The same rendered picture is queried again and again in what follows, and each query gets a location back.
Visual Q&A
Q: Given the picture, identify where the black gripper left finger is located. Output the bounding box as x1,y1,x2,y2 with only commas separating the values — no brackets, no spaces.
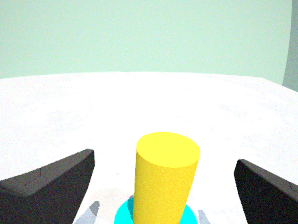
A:
0,148,96,224

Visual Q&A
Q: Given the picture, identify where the cyan circle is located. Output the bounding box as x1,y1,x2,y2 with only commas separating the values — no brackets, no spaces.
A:
114,197,198,224

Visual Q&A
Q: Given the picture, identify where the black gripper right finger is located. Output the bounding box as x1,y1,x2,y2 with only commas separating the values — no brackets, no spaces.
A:
233,159,298,224

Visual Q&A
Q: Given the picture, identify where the yellow cylinder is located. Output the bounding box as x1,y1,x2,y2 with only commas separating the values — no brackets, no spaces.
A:
133,132,201,224

